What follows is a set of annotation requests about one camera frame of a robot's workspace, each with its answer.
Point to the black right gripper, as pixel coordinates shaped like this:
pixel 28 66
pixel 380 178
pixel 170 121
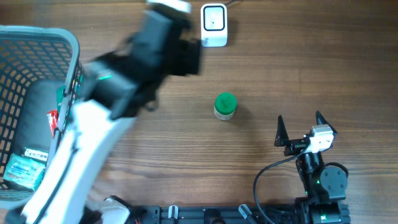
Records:
pixel 294 145

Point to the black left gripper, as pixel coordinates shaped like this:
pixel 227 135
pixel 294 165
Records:
pixel 182 66

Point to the green lid jar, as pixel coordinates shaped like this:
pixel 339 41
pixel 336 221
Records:
pixel 225 106

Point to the green 3M gloves bag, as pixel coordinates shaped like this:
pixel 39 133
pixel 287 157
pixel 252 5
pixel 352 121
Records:
pixel 59 97

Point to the red stick packet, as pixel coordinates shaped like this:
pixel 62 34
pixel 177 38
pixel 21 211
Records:
pixel 53 120

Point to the teal tissue pack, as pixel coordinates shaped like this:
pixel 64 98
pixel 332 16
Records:
pixel 24 171

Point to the green gum box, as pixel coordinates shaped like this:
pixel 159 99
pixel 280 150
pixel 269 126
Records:
pixel 36 154

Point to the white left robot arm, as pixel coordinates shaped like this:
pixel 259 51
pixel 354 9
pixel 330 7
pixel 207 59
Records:
pixel 119 84

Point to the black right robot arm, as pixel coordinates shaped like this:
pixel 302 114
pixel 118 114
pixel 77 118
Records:
pixel 324 183

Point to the white barcode scanner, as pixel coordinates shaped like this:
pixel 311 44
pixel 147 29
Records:
pixel 214 25

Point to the grey plastic basket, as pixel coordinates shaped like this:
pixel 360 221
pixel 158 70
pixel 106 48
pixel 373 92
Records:
pixel 34 63

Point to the black aluminium mounting rail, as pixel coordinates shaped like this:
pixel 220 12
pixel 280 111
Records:
pixel 147 214

